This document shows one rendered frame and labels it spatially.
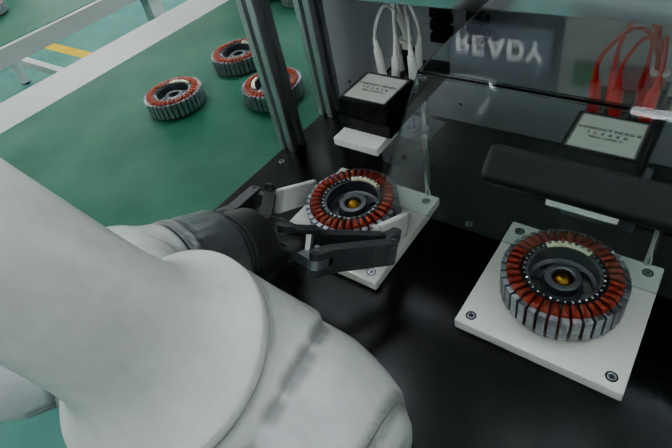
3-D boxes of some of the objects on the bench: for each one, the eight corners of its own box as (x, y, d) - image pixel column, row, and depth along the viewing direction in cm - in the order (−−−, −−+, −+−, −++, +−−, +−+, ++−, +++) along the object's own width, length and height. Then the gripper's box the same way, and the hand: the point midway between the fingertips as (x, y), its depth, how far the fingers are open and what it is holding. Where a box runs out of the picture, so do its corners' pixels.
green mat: (109, 305, 63) (108, 304, 63) (-72, 176, 95) (-73, 176, 95) (451, 0, 114) (451, -1, 114) (257, -16, 146) (256, -17, 146)
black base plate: (781, 738, 29) (797, 736, 28) (131, 300, 63) (123, 289, 62) (824, 218, 54) (834, 202, 53) (345, 105, 88) (342, 94, 87)
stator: (618, 361, 43) (627, 337, 41) (486, 323, 48) (487, 299, 46) (629, 265, 50) (637, 239, 48) (513, 240, 55) (515, 216, 53)
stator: (369, 265, 56) (364, 242, 54) (293, 232, 62) (286, 211, 60) (418, 202, 62) (416, 179, 60) (344, 178, 68) (340, 156, 66)
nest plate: (620, 402, 42) (623, 395, 41) (454, 326, 50) (454, 319, 49) (661, 276, 50) (664, 268, 49) (512, 228, 58) (513, 220, 57)
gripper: (138, 247, 52) (279, 204, 69) (328, 356, 39) (445, 271, 56) (138, 178, 50) (283, 151, 67) (340, 270, 37) (458, 208, 54)
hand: (352, 208), depth 61 cm, fingers open, 13 cm apart
